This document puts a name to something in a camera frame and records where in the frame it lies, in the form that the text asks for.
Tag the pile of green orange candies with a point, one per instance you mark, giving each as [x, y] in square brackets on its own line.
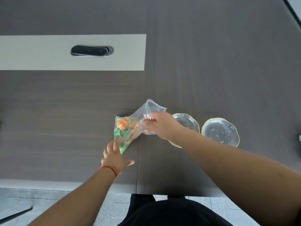
[122, 129]

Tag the person's left forearm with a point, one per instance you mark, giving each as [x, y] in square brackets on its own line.
[77, 202]

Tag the dark wooden table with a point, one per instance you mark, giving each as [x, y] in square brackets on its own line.
[211, 56]

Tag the person's right hand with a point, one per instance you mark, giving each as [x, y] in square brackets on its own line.
[162, 124]

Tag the black clothing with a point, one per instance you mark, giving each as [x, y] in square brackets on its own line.
[174, 214]

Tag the clear plastic bag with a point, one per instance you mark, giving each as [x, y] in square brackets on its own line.
[150, 107]

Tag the person's right forearm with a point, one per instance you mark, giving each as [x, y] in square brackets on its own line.
[235, 171]

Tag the black metal rod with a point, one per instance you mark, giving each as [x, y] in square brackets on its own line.
[16, 215]

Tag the gold-rimmed glass plate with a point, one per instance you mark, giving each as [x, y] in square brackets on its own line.
[188, 121]
[218, 130]

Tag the person's left hand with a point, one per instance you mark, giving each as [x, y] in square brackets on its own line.
[114, 157]

